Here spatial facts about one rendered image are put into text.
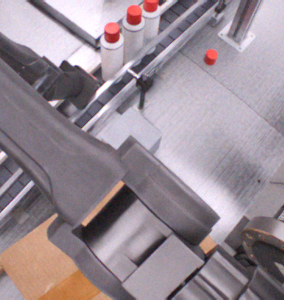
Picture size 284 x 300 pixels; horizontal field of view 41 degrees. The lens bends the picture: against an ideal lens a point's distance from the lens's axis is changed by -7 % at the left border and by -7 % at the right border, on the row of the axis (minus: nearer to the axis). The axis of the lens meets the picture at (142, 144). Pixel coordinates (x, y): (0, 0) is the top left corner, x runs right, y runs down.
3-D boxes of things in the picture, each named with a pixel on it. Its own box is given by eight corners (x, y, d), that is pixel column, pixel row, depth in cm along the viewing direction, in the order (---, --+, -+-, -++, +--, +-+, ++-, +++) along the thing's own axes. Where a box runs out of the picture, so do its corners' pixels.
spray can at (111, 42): (111, 63, 100) (111, 14, 81) (126, 75, 99) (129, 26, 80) (97, 76, 99) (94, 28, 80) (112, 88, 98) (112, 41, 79)
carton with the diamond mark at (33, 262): (134, 190, 93) (140, 151, 67) (200, 269, 87) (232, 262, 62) (30, 266, 85) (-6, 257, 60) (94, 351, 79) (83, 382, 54)
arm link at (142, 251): (167, 328, 26) (220, 276, 26) (65, 232, 28) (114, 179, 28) (177, 295, 35) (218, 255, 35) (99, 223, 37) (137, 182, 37)
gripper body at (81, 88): (68, 58, 85) (48, 58, 78) (101, 86, 83) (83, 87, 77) (53, 83, 87) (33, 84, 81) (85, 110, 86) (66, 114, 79)
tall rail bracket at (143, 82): (128, 89, 104) (129, 55, 88) (149, 106, 102) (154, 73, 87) (119, 97, 103) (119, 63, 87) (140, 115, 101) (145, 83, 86)
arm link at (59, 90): (43, 108, 74) (58, 84, 72) (21, 86, 75) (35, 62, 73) (62, 105, 80) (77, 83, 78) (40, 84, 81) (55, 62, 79)
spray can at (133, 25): (130, 47, 102) (133, -3, 83) (145, 58, 101) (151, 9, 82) (116, 59, 101) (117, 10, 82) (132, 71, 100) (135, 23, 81)
